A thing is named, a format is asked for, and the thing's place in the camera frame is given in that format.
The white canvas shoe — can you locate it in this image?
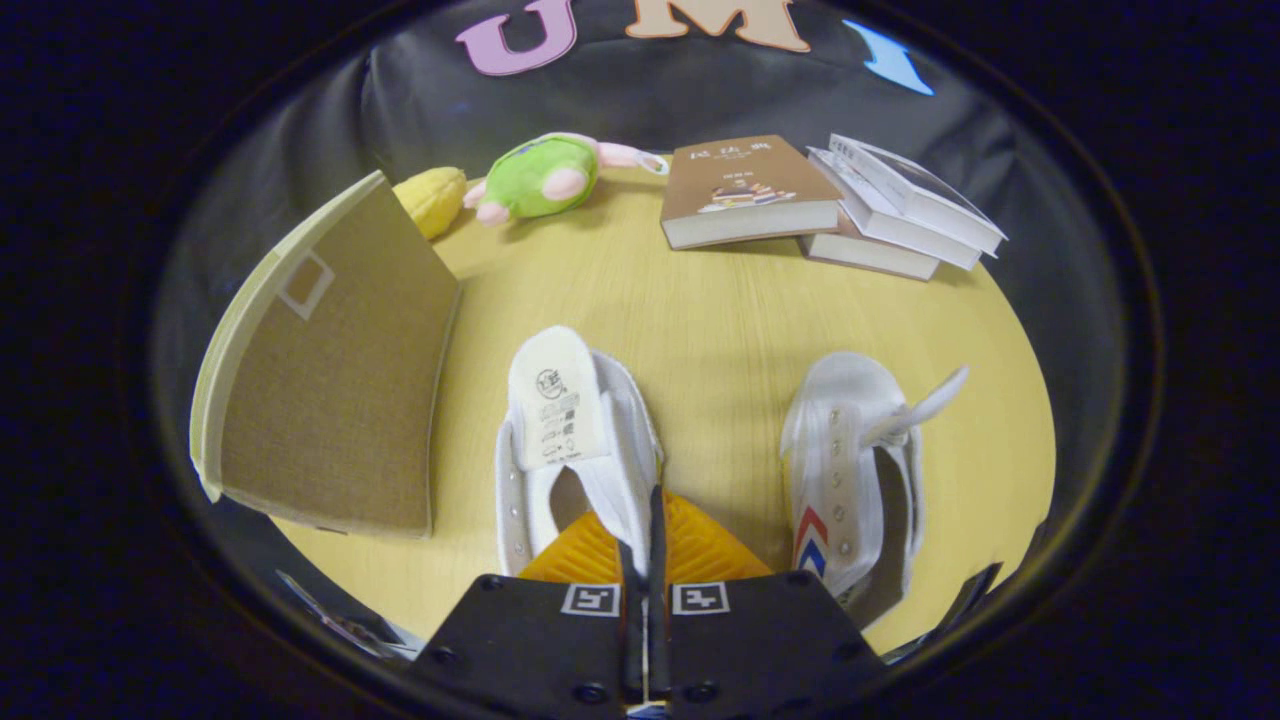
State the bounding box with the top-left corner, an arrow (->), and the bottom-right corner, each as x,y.
779,350 -> 971,606
494,325 -> 665,579

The white patterned cover book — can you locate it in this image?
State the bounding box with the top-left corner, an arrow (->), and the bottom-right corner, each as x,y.
806,148 -> 983,271

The green and pink plush toy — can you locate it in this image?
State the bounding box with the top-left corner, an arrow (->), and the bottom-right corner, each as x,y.
462,132 -> 669,228

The yellow plush toy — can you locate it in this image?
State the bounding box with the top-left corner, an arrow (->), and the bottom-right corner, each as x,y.
392,167 -> 468,241

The brown book under stack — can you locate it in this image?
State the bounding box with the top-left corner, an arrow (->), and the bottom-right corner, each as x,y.
798,205 -> 941,281

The beige fabric storage box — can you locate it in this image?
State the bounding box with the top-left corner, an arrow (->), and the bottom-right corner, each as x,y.
190,170 -> 461,541

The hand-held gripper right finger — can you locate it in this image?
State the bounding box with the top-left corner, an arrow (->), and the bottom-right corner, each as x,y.
646,485 -> 888,720

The brown cover book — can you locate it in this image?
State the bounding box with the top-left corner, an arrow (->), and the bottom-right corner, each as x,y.
660,135 -> 843,251

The white book with dark photo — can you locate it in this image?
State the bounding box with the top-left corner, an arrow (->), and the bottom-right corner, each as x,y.
828,133 -> 1008,256

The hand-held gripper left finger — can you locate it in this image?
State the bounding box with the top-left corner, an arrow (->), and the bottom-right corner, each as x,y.
410,510 -> 648,720

